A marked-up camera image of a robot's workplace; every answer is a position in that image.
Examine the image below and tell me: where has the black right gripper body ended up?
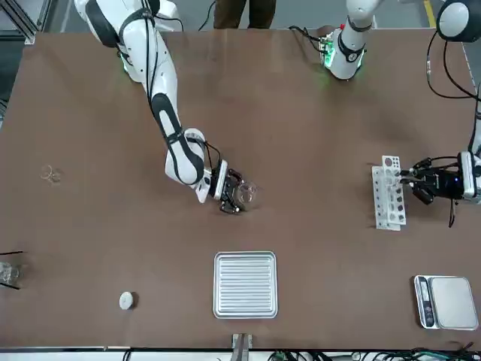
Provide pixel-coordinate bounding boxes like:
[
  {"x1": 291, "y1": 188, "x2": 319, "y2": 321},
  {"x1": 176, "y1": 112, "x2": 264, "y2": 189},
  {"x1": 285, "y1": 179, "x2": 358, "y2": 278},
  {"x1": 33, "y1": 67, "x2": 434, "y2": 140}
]
[{"x1": 219, "y1": 169, "x2": 238, "y2": 208}]

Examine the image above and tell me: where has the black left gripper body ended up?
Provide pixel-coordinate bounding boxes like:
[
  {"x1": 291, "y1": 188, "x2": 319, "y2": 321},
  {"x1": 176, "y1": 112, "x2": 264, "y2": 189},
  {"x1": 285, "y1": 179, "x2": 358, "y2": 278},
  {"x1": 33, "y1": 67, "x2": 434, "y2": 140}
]
[{"x1": 426, "y1": 167, "x2": 464, "y2": 200}]

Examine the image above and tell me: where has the large clear glass beaker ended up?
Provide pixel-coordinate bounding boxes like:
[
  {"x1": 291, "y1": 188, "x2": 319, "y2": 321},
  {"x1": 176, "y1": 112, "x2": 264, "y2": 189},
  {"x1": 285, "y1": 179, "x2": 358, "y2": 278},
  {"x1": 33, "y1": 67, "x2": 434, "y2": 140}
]
[{"x1": 235, "y1": 181, "x2": 259, "y2": 211}]

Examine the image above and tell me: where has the white test tube rack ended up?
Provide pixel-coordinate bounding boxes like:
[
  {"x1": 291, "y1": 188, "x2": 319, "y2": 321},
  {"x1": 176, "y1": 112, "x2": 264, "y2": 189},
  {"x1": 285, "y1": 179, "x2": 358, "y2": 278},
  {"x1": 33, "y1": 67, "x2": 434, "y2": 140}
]
[{"x1": 371, "y1": 155, "x2": 409, "y2": 231}]

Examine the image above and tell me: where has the silver ribbed metal tray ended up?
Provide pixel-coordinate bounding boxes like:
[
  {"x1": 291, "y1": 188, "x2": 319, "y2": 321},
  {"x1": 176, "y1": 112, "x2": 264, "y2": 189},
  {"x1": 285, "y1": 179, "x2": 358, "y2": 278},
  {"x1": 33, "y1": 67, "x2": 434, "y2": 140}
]
[{"x1": 213, "y1": 250, "x2": 279, "y2": 320}]

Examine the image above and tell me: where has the silver digital kitchen scale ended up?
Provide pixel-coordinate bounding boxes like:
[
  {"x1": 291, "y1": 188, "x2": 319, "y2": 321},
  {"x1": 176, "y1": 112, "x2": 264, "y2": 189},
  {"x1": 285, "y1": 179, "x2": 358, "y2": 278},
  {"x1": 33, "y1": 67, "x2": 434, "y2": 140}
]
[{"x1": 413, "y1": 275, "x2": 480, "y2": 332}]

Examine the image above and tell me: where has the person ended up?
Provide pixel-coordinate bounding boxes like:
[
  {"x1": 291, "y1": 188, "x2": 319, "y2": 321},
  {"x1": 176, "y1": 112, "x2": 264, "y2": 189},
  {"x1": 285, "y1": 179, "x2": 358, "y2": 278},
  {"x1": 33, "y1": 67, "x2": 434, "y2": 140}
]
[{"x1": 213, "y1": 0, "x2": 277, "y2": 30}]

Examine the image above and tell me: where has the clear glass flask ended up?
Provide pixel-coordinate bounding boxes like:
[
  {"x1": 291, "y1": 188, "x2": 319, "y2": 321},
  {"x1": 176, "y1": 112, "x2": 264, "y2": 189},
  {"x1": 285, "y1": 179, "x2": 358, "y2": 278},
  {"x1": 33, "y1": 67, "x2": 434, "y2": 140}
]
[{"x1": 0, "y1": 261, "x2": 20, "y2": 285}]

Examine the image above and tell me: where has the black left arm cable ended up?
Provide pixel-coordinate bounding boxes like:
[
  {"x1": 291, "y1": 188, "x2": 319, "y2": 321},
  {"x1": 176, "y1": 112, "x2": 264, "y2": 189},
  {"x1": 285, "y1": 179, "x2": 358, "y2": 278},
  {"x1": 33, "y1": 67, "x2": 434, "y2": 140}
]
[{"x1": 425, "y1": 28, "x2": 481, "y2": 229}]

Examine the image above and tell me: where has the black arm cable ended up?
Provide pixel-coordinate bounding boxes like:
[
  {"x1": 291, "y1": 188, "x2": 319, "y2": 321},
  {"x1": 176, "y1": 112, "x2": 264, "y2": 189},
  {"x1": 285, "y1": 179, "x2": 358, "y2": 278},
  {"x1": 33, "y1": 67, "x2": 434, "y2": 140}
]
[
  {"x1": 425, "y1": 28, "x2": 481, "y2": 229},
  {"x1": 119, "y1": 0, "x2": 223, "y2": 172}
]

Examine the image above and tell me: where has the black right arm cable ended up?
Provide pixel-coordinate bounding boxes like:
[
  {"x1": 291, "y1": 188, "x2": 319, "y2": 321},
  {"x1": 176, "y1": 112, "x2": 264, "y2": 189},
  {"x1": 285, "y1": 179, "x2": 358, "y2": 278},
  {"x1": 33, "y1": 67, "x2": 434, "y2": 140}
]
[{"x1": 119, "y1": 0, "x2": 223, "y2": 172}]

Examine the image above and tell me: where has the aluminium frame post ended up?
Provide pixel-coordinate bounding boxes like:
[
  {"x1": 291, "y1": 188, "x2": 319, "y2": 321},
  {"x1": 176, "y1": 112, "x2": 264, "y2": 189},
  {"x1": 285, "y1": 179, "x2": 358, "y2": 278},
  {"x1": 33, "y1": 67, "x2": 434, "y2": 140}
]
[{"x1": 231, "y1": 332, "x2": 253, "y2": 361}]

